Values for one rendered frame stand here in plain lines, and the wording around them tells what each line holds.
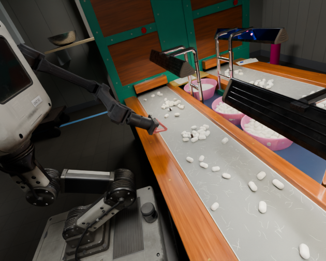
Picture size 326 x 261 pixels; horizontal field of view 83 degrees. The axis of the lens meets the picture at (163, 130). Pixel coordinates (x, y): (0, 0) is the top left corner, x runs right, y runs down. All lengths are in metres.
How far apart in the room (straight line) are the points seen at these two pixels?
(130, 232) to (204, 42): 1.60
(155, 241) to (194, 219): 0.37
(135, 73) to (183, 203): 1.25
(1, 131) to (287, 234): 0.81
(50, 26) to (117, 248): 3.73
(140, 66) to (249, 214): 1.37
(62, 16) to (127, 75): 2.57
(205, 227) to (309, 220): 0.30
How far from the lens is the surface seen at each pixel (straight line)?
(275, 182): 0.77
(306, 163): 0.98
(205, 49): 1.90
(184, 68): 0.94
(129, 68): 1.68
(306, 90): 1.42
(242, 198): 0.74
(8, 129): 0.61
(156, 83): 1.68
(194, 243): 0.63
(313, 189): 0.77
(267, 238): 0.67
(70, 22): 4.06
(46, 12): 4.16
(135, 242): 1.03
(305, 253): 0.66
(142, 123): 0.84
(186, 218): 0.67
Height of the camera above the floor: 1.34
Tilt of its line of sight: 32 degrees down
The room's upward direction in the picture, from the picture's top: 16 degrees counter-clockwise
